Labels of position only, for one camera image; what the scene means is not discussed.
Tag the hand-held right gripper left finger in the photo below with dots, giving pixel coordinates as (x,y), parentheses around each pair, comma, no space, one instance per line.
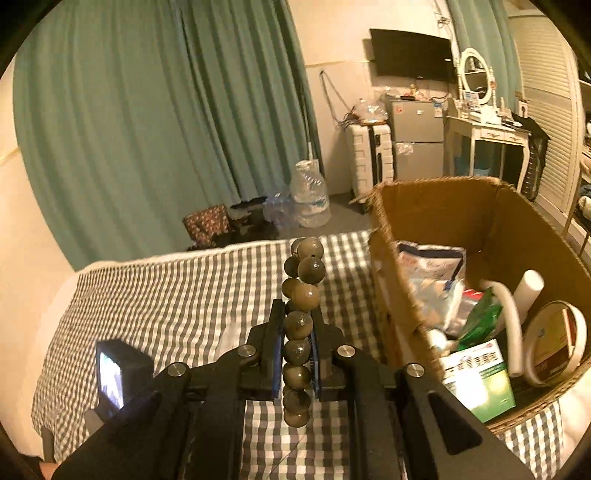
(276,350)

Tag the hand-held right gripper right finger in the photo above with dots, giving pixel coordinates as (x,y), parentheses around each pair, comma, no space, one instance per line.
(316,355)

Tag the printed plastic packet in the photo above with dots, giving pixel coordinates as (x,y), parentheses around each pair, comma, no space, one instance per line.
(429,261)

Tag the green white medicine box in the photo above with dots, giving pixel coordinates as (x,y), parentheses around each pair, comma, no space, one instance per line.
(480,383)

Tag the green snack packet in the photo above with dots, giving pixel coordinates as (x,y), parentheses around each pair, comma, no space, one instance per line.
(480,318)

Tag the white foam tube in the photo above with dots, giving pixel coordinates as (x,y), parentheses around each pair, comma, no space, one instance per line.
(513,332)

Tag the cardboard box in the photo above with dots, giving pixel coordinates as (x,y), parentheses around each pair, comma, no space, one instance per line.
(461,212)

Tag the white tape roll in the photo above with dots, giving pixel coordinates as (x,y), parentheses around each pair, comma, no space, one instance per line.
(540,332)

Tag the checkered bed sheet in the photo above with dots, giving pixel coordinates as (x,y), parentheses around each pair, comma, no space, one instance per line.
(161,300)

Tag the black bag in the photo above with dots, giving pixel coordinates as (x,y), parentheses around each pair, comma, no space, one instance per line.
(247,214)

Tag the crushed clear plastic bottles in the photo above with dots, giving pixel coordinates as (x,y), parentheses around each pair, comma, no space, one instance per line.
(279,207)

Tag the patterned gift bag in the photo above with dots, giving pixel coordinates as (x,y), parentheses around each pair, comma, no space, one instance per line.
(205,226)

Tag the large clear water bottle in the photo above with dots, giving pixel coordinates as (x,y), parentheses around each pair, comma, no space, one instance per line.
(311,198)

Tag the white suitcase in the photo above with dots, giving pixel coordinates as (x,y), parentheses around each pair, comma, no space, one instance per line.
(364,161)

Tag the grey fridge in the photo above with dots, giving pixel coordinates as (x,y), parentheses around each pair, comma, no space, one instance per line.
(415,138)

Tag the clear plastic bag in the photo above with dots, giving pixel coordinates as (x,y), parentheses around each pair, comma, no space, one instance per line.
(369,110)

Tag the wide green curtain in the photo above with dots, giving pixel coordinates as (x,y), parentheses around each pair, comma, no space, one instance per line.
(138,115)

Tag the white dressing table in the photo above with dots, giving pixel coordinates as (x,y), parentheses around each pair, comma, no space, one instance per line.
(485,131)

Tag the black cloth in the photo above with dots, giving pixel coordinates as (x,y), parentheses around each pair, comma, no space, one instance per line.
(535,152)

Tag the white oval mirror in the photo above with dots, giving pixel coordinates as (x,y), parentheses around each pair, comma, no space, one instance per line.
(461,74)

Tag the white wardrobe door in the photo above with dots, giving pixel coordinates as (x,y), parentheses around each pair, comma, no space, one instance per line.
(549,106)

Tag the narrow green curtain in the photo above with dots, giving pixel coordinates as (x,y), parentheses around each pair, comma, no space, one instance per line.
(480,32)

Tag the black wall television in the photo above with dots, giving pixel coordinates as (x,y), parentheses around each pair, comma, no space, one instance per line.
(411,55)

